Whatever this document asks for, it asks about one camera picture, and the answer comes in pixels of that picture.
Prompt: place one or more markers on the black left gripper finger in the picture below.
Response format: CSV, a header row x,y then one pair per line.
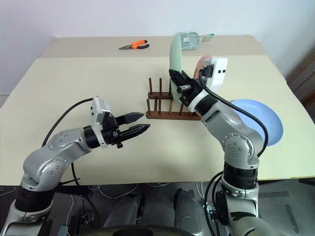
x,y
131,117
137,129

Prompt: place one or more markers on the green plate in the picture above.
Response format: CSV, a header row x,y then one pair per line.
x,y
176,54

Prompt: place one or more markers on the dark grey rounded shape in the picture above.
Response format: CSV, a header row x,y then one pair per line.
x,y
188,209
123,211

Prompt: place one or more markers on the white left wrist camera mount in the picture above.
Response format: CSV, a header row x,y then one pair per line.
x,y
98,108

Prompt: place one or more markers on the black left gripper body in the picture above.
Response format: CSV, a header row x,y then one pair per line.
x,y
111,134

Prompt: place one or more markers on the blue plate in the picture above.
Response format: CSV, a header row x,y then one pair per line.
x,y
268,123

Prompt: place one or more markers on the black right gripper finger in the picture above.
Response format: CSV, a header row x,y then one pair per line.
x,y
178,76

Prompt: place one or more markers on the small black box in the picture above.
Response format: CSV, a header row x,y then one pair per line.
x,y
82,221

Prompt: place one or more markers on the pink plate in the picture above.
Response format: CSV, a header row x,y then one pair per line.
x,y
199,66

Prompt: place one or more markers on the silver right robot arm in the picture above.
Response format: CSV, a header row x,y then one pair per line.
x,y
236,145

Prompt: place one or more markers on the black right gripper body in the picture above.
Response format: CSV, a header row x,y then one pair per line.
x,y
190,91

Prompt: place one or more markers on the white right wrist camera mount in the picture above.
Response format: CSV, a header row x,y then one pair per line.
x,y
219,73

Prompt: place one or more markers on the clear plastic bag with parts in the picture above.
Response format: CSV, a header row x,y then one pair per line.
x,y
188,40

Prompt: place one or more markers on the dark brown wooden furniture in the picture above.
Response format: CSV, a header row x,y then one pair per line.
x,y
304,81

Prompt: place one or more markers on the wooden dish rack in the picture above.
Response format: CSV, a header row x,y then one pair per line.
x,y
172,115

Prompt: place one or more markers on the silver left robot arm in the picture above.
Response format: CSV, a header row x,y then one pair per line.
x,y
49,167

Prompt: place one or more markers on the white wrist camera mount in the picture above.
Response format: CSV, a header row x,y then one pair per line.
x,y
98,108
219,73

